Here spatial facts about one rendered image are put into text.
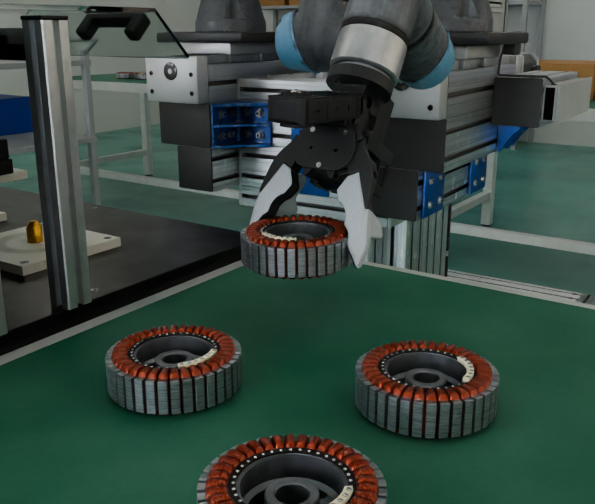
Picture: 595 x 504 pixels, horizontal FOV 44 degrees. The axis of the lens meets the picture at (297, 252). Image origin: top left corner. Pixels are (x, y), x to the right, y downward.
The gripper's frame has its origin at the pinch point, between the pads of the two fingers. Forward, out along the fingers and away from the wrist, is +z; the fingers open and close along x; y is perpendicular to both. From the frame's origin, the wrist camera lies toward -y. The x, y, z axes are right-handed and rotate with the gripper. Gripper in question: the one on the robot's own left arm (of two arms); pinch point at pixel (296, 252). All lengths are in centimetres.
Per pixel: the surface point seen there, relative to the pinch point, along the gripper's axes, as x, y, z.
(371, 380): -16.0, -8.8, 10.1
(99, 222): 43.3, 12.3, -0.5
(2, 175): 35.5, -10.2, -0.1
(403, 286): -3.5, 18.4, -1.6
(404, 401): -19.4, -9.6, 10.8
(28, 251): 35.5, -3.4, 7.2
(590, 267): 35, 284, -68
